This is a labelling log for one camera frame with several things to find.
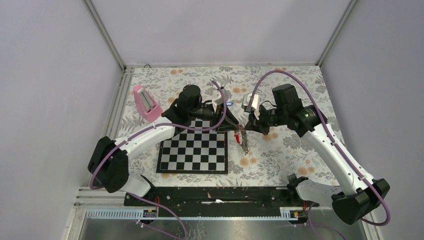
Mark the pink metronome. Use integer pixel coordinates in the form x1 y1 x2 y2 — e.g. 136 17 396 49
133 85 163 123

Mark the purple cable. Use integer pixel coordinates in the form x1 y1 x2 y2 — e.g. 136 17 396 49
248 69 392 240
88 80 228 240

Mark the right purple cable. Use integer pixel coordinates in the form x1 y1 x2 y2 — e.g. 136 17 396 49
248 69 392 240

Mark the keyring with red fob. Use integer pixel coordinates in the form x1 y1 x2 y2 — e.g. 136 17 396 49
234 124 250 155

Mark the floral table mat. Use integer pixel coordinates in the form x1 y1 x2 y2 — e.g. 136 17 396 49
118 66 342 187

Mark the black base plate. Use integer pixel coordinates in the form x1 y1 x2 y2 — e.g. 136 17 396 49
123 186 312 218

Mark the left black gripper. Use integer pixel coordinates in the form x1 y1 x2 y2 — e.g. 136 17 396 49
189 102 240 132

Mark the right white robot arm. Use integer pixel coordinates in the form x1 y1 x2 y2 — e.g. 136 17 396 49
242 84 390 225

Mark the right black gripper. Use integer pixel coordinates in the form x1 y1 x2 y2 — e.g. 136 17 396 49
244 103 288 136

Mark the black white chessboard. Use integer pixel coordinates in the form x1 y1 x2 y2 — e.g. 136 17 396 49
156 129 229 174

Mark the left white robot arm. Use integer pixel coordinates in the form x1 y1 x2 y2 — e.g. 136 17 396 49
87 82 240 206

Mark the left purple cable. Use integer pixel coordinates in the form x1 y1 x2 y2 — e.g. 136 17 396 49
88 80 228 240

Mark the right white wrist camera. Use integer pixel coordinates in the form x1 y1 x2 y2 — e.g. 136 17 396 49
241 93 260 120

